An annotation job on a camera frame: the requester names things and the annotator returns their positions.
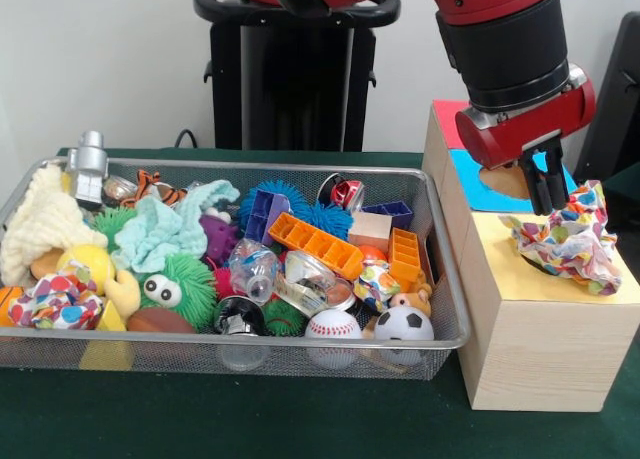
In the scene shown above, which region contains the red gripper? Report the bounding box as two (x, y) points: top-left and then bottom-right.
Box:
(454, 78), (598, 217)

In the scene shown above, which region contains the polka-dot cloth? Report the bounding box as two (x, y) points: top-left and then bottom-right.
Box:
(499, 179), (624, 297)
(7, 263), (105, 330)

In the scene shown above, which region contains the wooden box with three holes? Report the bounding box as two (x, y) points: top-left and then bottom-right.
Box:
(422, 98), (640, 413)

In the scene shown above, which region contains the dark green table cloth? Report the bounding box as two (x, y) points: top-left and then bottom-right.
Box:
(0, 147), (640, 459)
(597, 162), (640, 220)

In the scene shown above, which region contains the black upright panel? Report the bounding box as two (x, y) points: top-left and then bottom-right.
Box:
(573, 11), (640, 183)

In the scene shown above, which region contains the short orange toy brick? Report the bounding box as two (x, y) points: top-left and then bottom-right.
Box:
(388, 227), (424, 293)

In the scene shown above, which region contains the soccer ball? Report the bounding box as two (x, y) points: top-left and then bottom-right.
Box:
(373, 306), (435, 366)

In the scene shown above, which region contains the long orange toy brick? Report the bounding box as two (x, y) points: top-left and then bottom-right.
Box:
(268, 211), (365, 282)

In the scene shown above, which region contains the baseball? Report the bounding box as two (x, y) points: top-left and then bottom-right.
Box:
(304, 309), (362, 370)

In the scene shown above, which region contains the green spiky toy with eyes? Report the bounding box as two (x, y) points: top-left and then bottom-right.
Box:
(137, 252), (219, 333)

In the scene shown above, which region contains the mint green cloth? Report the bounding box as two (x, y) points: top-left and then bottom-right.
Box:
(113, 179), (241, 275)

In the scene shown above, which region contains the silver toy robot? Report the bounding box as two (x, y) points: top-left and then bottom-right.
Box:
(66, 131), (110, 203)

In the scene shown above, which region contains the yellow ball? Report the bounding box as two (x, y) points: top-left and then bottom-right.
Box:
(56, 243), (116, 296)

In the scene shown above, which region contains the cream knitted cloth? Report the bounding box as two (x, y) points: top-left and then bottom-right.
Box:
(0, 166), (109, 288)

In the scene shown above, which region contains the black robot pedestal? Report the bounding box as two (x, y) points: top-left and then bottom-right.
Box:
(193, 0), (401, 153)

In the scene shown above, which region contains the shallow wire mesh bin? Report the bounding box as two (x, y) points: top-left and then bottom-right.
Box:
(0, 156), (471, 383)

